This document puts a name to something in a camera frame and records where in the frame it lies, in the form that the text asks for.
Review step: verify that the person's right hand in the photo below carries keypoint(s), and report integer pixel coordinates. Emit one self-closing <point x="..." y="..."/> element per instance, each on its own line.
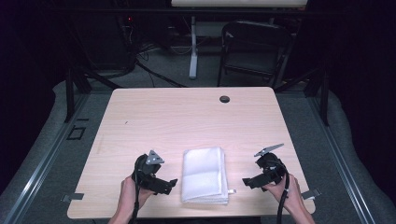
<point x="289" y="196"/>

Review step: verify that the black folding chair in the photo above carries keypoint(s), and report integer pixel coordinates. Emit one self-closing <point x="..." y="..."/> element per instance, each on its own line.
<point x="253" y="49"/>

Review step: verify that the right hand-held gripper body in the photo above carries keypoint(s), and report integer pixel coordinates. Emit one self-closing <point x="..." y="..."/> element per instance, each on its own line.
<point x="271" y="168"/>

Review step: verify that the black horizontal bar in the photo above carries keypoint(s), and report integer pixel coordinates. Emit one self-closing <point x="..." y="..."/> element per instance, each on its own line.
<point x="155" y="11"/>

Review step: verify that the black metal frame stand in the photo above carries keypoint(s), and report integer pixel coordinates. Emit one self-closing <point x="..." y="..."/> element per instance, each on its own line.
<point x="324" y="96"/>
<point x="70" y="93"/>

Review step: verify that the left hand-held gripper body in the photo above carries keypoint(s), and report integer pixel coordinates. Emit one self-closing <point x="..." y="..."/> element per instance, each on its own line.
<point x="149" y="169"/>

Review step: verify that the white cloth bag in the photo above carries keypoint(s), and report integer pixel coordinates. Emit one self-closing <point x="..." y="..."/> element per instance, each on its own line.
<point x="204" y="175"/>

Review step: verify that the grey tape piece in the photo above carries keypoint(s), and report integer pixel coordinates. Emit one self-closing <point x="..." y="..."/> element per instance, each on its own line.
<point x="73" y="197"/>
<point x="310" y="194"/>

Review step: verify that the aluminium floor rail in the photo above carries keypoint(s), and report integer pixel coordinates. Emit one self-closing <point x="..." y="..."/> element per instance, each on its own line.
<point x="339" y="155"/>
<point x="46" y="155"/>

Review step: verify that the person's left hand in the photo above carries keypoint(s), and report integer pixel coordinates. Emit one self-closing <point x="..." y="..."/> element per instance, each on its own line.
<point x="132" y="196"/>

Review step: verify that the dark computer case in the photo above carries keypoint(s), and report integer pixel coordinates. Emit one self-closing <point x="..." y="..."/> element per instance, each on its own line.
<point x="99" y="43"/>

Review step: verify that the white desk leg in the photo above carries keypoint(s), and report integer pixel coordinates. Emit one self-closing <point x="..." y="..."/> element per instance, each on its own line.
<point x="193" y="46"/>

